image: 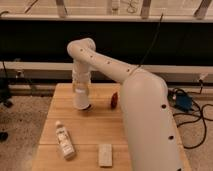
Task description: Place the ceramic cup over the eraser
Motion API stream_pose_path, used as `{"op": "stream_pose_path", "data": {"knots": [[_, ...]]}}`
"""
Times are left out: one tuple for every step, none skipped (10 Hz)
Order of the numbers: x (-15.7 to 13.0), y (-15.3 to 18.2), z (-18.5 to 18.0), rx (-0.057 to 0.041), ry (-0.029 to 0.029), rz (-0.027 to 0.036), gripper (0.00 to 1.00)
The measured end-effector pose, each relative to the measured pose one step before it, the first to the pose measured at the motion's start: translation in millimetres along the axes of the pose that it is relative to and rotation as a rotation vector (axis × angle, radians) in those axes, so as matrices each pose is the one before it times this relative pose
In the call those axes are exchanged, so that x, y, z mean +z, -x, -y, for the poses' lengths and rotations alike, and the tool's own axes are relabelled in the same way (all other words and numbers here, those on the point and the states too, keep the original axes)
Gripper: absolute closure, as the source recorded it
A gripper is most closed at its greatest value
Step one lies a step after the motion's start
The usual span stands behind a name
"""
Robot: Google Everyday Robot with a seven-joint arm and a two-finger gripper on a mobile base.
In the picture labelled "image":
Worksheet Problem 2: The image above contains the thin black hanging cable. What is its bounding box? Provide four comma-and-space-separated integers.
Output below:
137, 12, 164, 68

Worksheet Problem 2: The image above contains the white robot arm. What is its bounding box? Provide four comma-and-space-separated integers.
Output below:
67, 38, 184, 171

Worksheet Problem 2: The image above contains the white rectangular eraser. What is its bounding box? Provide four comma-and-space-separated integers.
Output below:
98, 144, 113, 167

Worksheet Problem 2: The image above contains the dark red round object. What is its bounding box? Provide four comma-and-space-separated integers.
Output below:
110, 92, 118, 109

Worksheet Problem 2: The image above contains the black floor cable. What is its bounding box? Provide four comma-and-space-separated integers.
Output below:
167, 87, 213, 150

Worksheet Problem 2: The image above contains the clear plastic bottle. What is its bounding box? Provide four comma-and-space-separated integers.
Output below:
55, 121, 75, 160

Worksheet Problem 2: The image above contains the blue power box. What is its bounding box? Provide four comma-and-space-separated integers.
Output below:
175, 94, 192, 111

